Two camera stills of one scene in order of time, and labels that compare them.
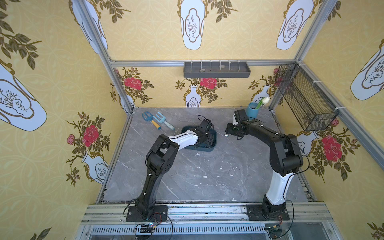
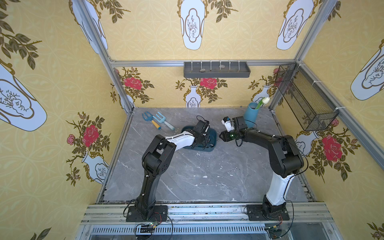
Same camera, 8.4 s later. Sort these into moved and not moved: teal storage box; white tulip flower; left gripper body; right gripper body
Moved: right gripper body
Not moved: left gripper body; white tulip flower; teal storage box
